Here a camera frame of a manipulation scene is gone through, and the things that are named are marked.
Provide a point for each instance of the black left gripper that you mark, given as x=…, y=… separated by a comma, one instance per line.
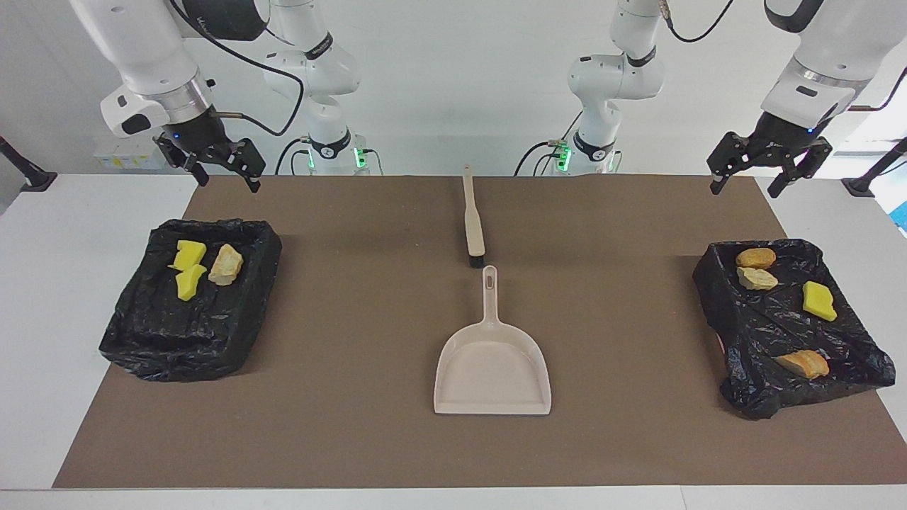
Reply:
x=779, y=138

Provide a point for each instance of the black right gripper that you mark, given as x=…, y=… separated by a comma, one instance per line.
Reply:
x=198, y=134

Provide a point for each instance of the notched yellow sponge piece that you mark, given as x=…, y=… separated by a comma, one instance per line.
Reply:
x=189, y=253

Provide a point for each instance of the brown potato piece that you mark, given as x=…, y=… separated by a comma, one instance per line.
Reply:
x=756, y=258

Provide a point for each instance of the pale bread chunk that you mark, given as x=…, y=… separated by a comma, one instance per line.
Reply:
x=225, y=264

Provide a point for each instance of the orange striped croissant piece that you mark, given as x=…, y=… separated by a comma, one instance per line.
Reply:
x=804, y=364
x=757, y=279

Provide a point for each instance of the green and yellow sponge piece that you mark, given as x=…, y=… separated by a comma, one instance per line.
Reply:
x=188, y=283

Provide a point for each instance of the plain yellow sponge piece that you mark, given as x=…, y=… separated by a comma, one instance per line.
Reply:
x=819, y=300

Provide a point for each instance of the beige hand brush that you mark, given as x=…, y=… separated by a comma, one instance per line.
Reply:
x=473, y=227

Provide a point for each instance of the beige plastic dustpan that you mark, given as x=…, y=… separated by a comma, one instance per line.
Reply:
x=492, y=375

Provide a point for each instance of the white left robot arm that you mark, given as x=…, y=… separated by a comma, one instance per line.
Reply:
x=822, y=42

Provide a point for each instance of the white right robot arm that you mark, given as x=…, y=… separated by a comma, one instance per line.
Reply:
x=142, y=49

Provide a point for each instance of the black bag-lined bin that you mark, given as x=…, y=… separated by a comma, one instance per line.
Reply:
x=163, y=333
x=765, y=333

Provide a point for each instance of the white power strip box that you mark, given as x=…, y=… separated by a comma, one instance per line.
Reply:
x=127, y=161

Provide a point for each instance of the black stand foot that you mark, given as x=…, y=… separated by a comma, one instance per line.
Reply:
x=861, y=186
x=39, y=180

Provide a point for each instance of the blue object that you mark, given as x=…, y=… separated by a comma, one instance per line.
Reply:
x=902, y=216

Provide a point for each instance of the brown table mat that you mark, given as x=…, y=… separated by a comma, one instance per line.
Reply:
x=354, y=453

